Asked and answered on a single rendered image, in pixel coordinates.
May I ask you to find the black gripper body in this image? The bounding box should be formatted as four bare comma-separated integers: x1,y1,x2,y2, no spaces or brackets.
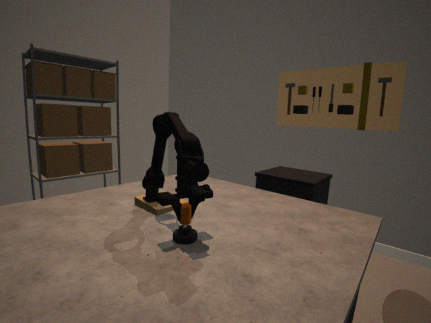
156,175,213,207

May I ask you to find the black round pedestal with silver shaft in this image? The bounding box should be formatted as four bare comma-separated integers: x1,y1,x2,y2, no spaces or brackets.
173,225,197,244

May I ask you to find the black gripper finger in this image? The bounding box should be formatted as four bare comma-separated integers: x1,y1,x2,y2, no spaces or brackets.
171,203,182,221
189,200,200,218

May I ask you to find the orange tapered knob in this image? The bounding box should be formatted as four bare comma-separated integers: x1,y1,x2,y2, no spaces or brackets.
179,204,191,225

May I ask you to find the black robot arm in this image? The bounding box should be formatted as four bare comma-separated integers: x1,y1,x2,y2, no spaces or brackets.
142,112,210,203

